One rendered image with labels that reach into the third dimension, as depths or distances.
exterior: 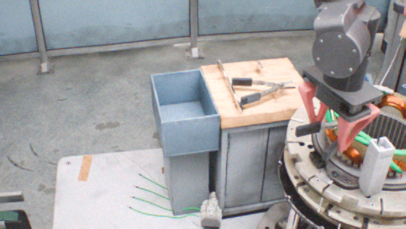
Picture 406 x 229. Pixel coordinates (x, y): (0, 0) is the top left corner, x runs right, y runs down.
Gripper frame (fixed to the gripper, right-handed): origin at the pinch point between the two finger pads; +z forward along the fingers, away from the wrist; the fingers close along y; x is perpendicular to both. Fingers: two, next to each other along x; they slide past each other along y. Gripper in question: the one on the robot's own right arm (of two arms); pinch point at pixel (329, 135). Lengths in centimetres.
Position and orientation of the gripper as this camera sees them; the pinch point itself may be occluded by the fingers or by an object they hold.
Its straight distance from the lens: 70.5
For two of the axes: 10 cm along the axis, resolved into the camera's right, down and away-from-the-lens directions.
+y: 5.2, 5.1, -6.8
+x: 8.5, -2.6, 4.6
